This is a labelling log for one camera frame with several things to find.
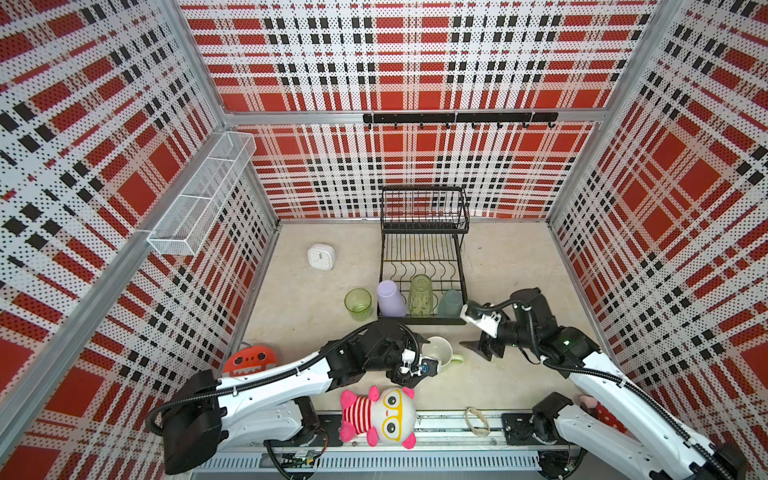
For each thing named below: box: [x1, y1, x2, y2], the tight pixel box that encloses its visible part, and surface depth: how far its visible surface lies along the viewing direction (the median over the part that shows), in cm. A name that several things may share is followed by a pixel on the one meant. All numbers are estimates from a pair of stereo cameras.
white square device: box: [307, 243, 336, 270], surface depth 106 cm
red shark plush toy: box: [222, 346, 278, 378], surface depth 78 cm
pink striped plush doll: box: [340, 386, 417, 449], surface depth 72 cm
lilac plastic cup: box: [377, 280, 406, 317], surface depth 86 cm
